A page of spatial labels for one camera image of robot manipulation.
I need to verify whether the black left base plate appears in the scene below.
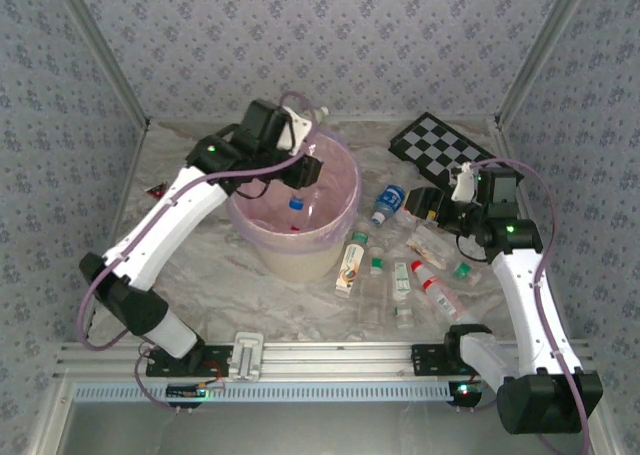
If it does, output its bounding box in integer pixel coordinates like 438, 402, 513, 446
145, 344, 236, 379

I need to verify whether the red cap clear bottle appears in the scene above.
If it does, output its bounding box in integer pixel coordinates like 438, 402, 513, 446
410, 258, 476, 326

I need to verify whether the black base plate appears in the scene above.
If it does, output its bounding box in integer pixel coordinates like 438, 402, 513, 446
410, 343, 501, 376
145, 344, 236, 379

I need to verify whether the aluminium mounting rail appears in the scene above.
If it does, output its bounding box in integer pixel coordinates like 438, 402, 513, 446
53, 341, 594, 380

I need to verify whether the white orange print bottle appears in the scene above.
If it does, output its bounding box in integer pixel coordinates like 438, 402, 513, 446
333, 227, 372, 300

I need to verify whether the green white label bottle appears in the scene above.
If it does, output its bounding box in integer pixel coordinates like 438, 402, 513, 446
391, 259, 416, 330

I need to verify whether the left circuit board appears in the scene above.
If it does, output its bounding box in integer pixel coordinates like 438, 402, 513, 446
166, 382, 226, 407

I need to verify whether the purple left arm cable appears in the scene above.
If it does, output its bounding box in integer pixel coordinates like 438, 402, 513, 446
79, 90, 321, 414

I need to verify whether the blue label plastic bottle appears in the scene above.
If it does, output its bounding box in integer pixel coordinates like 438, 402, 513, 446
370, 183, 407, 225

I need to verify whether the slotted grey cable duct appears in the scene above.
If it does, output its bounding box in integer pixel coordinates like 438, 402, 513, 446
72, 380, 481, 404

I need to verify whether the right circuit board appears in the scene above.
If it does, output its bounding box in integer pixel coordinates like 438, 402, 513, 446
448, 380, 489, 407

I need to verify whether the pink-lined waste bin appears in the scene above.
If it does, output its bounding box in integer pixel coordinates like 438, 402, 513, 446
224, 127, 364, 254

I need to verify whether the black grey chessboard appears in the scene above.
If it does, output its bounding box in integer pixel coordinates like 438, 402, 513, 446
388, 112, 525, 196

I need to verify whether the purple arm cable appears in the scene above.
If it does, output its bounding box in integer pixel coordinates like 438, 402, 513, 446
469, 157, 594, 455
79, 90, 321, 414

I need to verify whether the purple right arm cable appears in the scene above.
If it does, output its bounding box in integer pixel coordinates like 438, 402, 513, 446
469, 157, 594, 455

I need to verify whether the white rail bracket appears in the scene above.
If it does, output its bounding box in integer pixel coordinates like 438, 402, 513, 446
228, 332, 265, 382

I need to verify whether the circuit board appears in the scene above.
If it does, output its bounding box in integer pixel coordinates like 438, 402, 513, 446
448, 380, 489, 407
166, 382, 226, 407

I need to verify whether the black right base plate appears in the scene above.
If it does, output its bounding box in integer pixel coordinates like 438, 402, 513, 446
410, 343, 501, 376

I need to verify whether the cream plastic waste bin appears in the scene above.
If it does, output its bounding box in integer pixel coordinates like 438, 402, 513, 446
252, 227, 351, 284

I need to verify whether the large clear green cap bottle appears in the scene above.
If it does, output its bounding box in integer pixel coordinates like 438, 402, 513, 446
357, 255, 389, 334

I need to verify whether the clear bottle blue cap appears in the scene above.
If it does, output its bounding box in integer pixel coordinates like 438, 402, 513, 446
287, 187, 331, 231

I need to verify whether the clear bottle brown label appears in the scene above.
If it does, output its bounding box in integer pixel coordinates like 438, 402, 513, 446
404, 224, 454, 271

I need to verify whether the aluminium frame post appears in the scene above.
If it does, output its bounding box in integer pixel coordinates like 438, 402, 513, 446
493, 0, 599, 129
47, 0, 152, 129

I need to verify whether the small clear green cap bottle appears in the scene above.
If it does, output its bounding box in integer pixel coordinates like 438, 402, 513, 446
452, 260, 484, 287

